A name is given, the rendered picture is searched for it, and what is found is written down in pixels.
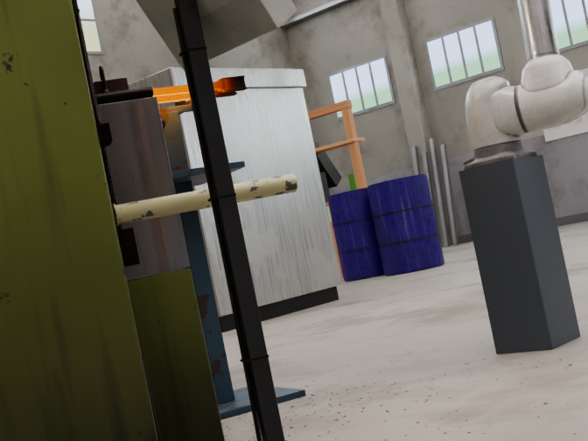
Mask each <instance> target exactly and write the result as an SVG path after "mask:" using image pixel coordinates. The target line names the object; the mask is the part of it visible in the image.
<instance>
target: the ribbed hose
mask: <svg viewBox="0 0 588 441"><path fill-rule="evenodd" d="M72 5H73V13H74V17H75V22H76V10H77V9H78V8H79V6H78V4H77V0H72ZM80 29H81V35H82V39H83V44H84V48H85V54H86V58H87V66H88V70H89V74H90V79H91V83H92V87H93V91H94V98H95V103H96V107H98V103H97V99H96V95H95V89H94V83H93V78H92V76H91V75H92V74H91V72H90V71H91V69H90V64H89V59H88V53H87V47H86V42H85V40H84V39H85V38H84V36H83V35H84V32H83V30H82V29H83V28H82V23H81V15H80ZM105 147H106V146H104V147H101V154H102V159H103V163H104V168H105V172H106V177H107V181H108V189H109V194H110V198H111V204H115V205H117V203H116V202H117V201H116V195H115V190H114V189H115V188H114V184H113V182H112V181H113V179H112V178H111V177H112V175H111V171H110V169H109V168H110V167H109V159H108V154H107V150H106V149H107V148H105ZM121 225H122V224H119V227H116V230H117V234H118V239H119V243H120V248H121V252H122V260H123V265H124V267H129V266H133V265H137V264H139V263H140V260H139V255H138V251H137V242H136V237H135V233H134V228H133V227H130V228H125V229H122V227H121Z"/></svg>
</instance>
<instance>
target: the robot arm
mask: <svg viewBox="0 0 588 441"><path fill-rule="evenodd" d="M517 4H518V9H519V14H520V20H521V28H522V34H523V38H524V44H525V48H526V54H527V59H528V63H527V64H526V66H525V67H524V68H523V70H522V72H521V85H518V86H510V85H509V82H508V81H507V80H505V79H503V78H501V77H497V76H492V77H488V78H485V79H482V80H478V81H476V82H474V83H473V84H472V85H471V86H470V88H469V90H468V92H467V95H466V100H465V117H466V123H467V128H468V133H469V137H470V140H471V143H472V148H473V153H474V157H472V158H471V159H469V160H467V161H465V162H464V166H463V167H464V170H468V169H472V168H475V167H479V166H482V165H490V164H493V163H497V162H501V161H505V160H509V159H512V158H525V157H531V156H537V153H536V151H526V150H524V149H523V147H522V141H521V137H520V136H522V135H524V134H526V133H528V132H532V131H539V130H547V129H551V128H555V127H558V126H561V125H564V124H566V123H570V122H572V121H574V120H576V119H578V118H579V117H580V116H582V115H584V114H585V113H586V112H587V111H588V77H587V76H586V75H585V74H584V73H582V72H581V71H579V70H575V71H574V70H573V68H572V66H571V63H570V62H569V61H568V60H567V59H566V58H565V57H563V56H561V55H560V53H559V48H558V43H557V35H556V29H555V25H554V19H553V15H552V10H551V5H550V0H517Z"/></svg>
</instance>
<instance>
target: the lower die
mask: <svg viewBox="0 0 588 441"><path fill-rule="evenodd" d="M106 83H107V88H108V91H109V92H110V91H116V90H123V89H129V85H128V81H127V78H120V79H113V80H106ZM94 91H95V93H96V94H98V93H104V86H103V81H102V80H101V81H95V82H94Z"/></svg>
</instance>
